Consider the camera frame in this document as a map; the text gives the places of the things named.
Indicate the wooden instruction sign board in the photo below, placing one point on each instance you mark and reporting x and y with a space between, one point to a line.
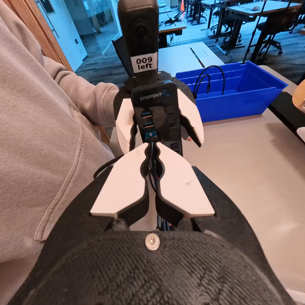
299 95

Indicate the person's left forearm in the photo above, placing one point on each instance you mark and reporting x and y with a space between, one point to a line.
95 102

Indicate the white door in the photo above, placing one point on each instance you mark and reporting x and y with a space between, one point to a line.
69 35

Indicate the orange traffic cone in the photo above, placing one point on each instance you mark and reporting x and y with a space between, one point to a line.
182 6

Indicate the white side table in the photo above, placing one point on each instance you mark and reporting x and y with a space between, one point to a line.
174 58

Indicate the glossy black usb hub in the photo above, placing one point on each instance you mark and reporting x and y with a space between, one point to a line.
157 114

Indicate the white sign base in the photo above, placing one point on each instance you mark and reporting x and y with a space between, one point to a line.
301 135

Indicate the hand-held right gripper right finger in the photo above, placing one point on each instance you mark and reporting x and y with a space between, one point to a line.
183 188

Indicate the blue plastic bin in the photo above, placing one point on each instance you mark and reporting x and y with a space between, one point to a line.
250 100

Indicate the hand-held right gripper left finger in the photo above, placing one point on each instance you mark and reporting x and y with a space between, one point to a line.
121 185

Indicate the wooden desk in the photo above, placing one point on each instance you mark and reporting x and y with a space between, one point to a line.
170 25
278 8

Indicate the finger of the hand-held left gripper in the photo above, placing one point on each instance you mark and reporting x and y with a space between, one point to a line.
193 119
124 126

